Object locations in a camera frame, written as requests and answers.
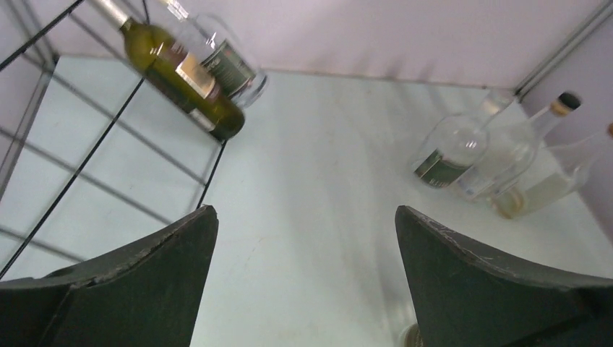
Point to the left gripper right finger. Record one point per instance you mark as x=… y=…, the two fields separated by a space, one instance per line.
x=467 y=293

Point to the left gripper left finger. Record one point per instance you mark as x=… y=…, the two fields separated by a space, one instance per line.
x=145 y=293

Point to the clear bottle copper cap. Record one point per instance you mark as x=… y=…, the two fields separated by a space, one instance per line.
x=512 y=149

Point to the clear bottle white cap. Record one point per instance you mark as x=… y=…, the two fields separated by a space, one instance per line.
x=457 y=141

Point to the clear bottle black cap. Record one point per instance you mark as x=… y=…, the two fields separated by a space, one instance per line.
x=557 y=171

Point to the green wine bottle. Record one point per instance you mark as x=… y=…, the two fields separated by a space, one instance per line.
x=168 y=65

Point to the clear bottle dark green label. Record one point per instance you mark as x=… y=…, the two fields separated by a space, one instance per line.
x=220 y=52

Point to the tall clear bottle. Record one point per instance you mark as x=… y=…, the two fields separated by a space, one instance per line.
x=411 y=337

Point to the black wire wine rack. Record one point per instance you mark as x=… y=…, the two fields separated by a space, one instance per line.
x=92 y=155

